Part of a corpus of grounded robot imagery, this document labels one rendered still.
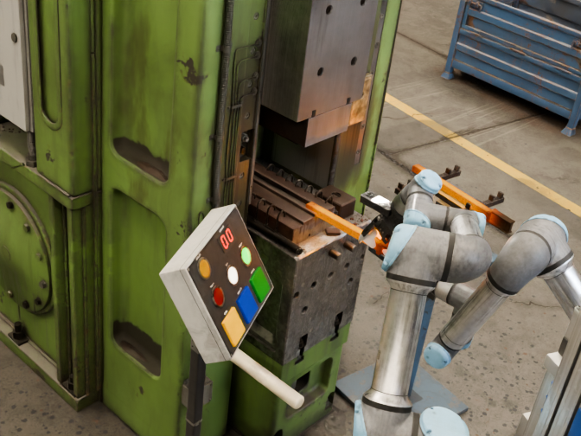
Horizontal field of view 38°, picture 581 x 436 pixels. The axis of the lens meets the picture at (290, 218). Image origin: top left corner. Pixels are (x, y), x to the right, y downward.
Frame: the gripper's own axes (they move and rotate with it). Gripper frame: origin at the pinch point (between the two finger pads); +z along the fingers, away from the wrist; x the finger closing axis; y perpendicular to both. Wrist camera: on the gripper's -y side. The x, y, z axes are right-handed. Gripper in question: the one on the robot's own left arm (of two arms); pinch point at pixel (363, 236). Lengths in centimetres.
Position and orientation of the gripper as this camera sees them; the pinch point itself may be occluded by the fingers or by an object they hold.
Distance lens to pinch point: 260.7
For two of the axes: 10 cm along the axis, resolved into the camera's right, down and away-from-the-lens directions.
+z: -4.5, 5.3, 7.2
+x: 6.8, -3.2, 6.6
